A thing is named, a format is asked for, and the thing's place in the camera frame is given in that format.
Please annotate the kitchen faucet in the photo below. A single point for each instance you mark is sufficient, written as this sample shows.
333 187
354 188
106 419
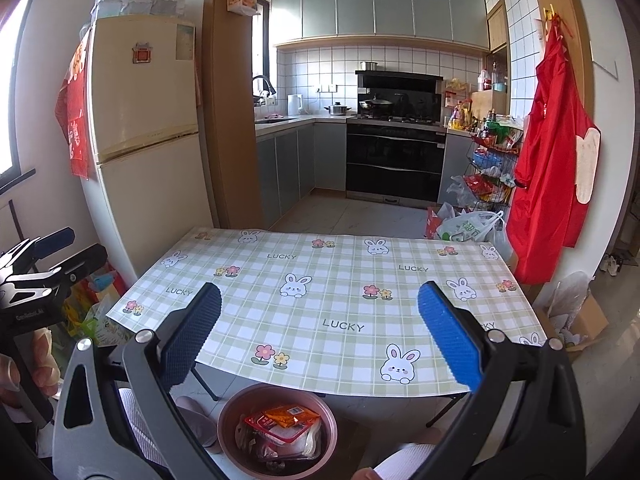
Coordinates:
264 87

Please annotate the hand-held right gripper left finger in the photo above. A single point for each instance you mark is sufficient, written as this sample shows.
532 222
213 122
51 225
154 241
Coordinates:
192 332

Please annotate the steel pot with lid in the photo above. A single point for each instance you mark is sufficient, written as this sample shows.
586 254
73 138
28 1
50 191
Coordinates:
338 109

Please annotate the wall socket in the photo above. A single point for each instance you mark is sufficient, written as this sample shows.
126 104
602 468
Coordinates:
326 87

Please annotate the yellow wall hook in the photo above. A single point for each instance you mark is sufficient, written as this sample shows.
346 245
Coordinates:
552 13

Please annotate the green checked rabbit tablecloth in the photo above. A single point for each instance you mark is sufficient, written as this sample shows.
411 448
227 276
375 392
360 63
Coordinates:
325 300

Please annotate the grey upper kitchen cabinets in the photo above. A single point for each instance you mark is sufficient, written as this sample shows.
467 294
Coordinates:
380 12

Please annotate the grey kitchen cabinets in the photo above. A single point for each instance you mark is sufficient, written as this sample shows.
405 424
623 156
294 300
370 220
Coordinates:
290 170
380 12

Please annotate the grey lower kitchen cabinets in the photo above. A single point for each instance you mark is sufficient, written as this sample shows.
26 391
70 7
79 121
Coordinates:
290 170

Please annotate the black wok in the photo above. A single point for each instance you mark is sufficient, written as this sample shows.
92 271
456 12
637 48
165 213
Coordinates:
376 105

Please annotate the person's left leg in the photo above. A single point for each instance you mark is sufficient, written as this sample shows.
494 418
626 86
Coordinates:
142 425

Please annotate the person's left hand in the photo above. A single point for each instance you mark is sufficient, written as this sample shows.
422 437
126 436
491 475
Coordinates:
47 365

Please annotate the red label clear packet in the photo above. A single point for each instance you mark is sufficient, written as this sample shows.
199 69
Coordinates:
257 422

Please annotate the clear plastic container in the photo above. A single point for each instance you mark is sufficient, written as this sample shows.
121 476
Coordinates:
290 442

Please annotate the red apron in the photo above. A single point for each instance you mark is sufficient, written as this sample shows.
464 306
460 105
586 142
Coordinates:
545 170

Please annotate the wooden wall cabinet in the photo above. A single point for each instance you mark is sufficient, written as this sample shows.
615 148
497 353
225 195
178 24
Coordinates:
498 25

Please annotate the stack of clear plastic boxes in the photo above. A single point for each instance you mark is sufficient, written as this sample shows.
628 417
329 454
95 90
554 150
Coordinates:
135 2

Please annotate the person's leg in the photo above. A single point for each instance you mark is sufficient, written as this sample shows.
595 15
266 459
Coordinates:
142 425
400 462

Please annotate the faded paper fridge sticker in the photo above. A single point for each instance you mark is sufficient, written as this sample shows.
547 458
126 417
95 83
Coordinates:
185 42

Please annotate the white green printed plastic bag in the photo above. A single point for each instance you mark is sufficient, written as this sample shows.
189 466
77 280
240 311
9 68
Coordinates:
470 227

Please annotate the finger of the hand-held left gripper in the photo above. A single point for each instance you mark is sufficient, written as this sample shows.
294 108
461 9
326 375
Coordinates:
85 260
55 238

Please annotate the orange snack packet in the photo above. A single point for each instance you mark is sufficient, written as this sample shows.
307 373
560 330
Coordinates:
295 416

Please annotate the pink round bin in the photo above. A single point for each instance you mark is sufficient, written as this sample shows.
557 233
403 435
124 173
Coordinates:
230 410

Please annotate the black table leg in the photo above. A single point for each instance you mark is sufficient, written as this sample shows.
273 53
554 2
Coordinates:
207 380
442 410

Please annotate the grey slipper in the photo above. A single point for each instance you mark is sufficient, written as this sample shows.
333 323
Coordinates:
197 425

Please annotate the kitchen window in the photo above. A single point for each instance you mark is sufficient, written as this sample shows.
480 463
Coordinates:
261 50

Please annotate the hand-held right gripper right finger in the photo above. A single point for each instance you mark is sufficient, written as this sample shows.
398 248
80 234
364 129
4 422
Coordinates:
450 335

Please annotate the red fridge magnet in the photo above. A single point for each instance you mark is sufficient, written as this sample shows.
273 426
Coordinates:
141 53

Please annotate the pair of shoes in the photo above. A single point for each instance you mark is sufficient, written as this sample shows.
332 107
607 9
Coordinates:
611 264

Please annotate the white electric kettle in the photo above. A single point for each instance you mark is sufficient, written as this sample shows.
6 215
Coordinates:
295 105

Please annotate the group of condiment bottles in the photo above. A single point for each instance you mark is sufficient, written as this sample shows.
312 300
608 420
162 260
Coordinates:
462 112

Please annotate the black integrated stove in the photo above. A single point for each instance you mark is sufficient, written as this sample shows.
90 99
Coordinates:
395 160

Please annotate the cardboard box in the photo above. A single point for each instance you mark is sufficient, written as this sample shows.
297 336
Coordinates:
580 330

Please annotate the cream refrigerator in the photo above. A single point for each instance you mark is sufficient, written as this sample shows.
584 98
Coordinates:
145 150

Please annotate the person's right leg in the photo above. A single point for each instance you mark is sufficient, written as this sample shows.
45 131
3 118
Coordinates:
400 462

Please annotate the red bag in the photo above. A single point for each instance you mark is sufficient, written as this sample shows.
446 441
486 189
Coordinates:
433 222

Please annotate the pile of colourful bags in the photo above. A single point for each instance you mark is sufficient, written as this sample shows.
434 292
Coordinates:
95 310

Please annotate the clear plastic bag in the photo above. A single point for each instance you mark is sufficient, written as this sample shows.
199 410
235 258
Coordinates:
460 191

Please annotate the small steel pot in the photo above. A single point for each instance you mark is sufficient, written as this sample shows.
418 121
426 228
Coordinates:
370 66

